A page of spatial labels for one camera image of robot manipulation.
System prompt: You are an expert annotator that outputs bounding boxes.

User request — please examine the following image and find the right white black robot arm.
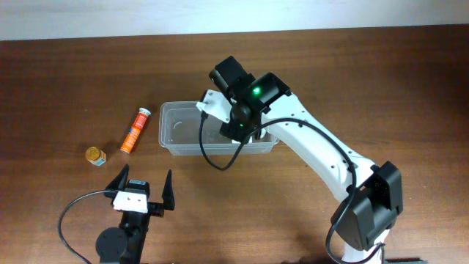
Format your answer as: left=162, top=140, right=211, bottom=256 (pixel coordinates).
left=197, top=56, right=404, bottom=263

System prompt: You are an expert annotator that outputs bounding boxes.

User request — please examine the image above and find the white green medicine box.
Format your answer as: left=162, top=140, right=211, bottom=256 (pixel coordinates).
left=232, top=136, right=254, bottom=144

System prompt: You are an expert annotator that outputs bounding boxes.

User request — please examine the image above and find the left black camera cable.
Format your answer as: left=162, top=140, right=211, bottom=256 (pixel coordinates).
left=57, top=189, right=115, bottom=264

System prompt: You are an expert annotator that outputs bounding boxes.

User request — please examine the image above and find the black camera cable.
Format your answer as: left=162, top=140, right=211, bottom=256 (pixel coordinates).
left=57, top=189, right=115, bottom=264
left=198, top=111, right=385, bottom=264

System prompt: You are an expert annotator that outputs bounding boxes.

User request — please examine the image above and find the small gold-lid jar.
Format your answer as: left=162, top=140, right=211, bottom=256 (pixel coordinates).
left=85, top=147, right=106, bottom=166

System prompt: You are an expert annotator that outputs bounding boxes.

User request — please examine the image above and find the white clear-cap bottle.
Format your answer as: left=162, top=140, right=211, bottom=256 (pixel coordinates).
left=253, top=129, right=266, bottom=141

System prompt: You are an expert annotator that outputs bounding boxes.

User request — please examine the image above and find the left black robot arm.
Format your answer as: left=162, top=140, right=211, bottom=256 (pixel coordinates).
left=95, top=164, right=175, bottom=264

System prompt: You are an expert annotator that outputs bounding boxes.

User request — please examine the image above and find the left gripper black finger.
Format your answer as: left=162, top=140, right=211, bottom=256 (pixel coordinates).
left=162, top=170, right=175, bottom=210
left=104, top=164, right=130, bottom=199

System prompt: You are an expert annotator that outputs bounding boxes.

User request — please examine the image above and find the orange tablet tube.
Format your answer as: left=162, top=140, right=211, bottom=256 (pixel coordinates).
left=120, top=108, right=151, bottom=153

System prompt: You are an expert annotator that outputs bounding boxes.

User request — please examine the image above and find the right black camera cable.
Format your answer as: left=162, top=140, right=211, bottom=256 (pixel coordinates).
left=198, top=111, right=385, bottom=264

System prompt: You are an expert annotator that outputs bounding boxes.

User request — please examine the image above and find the clear plastic container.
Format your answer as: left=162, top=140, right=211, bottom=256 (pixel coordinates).
left=158, top=100, right=280, bottom=157

